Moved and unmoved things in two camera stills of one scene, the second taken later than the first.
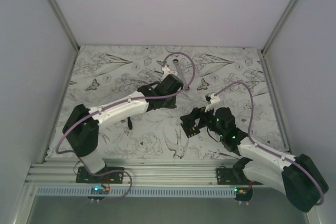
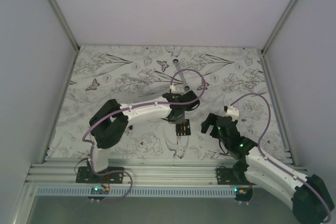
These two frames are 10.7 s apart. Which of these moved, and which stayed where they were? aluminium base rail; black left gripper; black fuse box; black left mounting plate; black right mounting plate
Moved: black left gripper; black fuse box
Stayed: black left mounting plate; black right mounting plate; aluminium base rail
